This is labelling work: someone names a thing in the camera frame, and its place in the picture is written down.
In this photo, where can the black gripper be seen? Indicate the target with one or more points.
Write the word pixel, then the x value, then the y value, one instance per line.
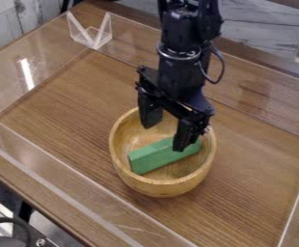
pixel 172 88

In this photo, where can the clear acrylic corner bracket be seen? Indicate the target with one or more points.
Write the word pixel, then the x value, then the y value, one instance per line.
pixel 91 37

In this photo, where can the brown wooden bowl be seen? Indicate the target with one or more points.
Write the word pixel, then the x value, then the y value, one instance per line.
pixel 173 179

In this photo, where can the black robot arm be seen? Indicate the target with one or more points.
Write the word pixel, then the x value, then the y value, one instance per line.
pixel 191 24

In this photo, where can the green rectangular block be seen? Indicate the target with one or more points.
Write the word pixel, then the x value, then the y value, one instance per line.
pixel 157 155

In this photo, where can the black table leg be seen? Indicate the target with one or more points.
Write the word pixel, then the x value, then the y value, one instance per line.
pixel 24 211

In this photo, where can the black metal base plate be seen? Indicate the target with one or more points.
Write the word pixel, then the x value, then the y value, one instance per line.
pixel 25 232

